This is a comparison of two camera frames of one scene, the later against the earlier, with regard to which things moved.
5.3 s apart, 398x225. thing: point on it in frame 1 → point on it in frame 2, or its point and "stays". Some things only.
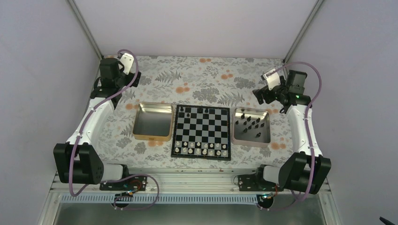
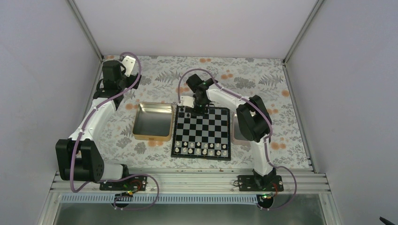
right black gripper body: x=268 y=99 → x=202 y=109
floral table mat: x=196 y=80 stays
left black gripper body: x=120 y=82 stays
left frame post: x=86 y=27 stays
